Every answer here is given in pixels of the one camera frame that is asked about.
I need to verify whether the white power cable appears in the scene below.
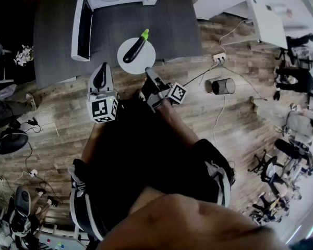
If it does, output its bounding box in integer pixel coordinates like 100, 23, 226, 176
219, 18, 248, 54

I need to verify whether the white round plate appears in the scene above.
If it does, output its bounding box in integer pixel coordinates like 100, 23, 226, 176
116, 36, 157, 75

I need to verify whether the dark purple eggplant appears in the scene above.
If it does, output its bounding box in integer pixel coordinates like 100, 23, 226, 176
123, 29, 150, 64

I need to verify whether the long white floor cable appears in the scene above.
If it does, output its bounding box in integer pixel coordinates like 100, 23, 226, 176
212, 95, 226, 145

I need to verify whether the black office chair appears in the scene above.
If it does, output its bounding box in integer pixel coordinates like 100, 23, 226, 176
247, 149, 287, 196
0, 128, 29, 161
273, 138, 313, 174

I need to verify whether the person's black striped shirt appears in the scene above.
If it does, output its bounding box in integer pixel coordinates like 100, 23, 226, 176
67, 97, 237, 242

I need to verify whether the grey office chair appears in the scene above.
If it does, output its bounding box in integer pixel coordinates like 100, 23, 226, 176
9, 186, 32, 234

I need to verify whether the thin grey floor cable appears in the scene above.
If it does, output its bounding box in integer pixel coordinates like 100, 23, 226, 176
220, 61, 264, 101

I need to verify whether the black equipment stand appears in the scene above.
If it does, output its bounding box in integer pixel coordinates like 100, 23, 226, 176
286, 33, 313, 65

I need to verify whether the black wire waste basket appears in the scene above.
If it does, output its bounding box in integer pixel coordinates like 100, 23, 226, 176
204, 77, 236, 96

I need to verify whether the white flower bouquet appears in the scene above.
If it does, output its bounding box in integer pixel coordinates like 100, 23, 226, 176
13, 44, 34, 67

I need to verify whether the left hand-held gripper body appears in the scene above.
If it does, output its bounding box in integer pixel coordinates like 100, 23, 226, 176
86, 87, 119, 124

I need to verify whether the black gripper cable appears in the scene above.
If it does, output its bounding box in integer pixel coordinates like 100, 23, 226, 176
184, 61, 220, 87

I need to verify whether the person's face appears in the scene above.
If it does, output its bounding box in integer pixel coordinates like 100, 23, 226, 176
96, 186, 293, 250

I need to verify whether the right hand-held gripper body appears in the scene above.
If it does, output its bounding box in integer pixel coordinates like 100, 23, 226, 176
140, 78, 188, 114

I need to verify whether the person's right forearm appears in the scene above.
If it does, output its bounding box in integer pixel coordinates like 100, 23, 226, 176
156, 99, 201, 147

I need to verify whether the person's left forearm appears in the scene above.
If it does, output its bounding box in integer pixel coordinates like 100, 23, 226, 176
80, 121, 105, 165

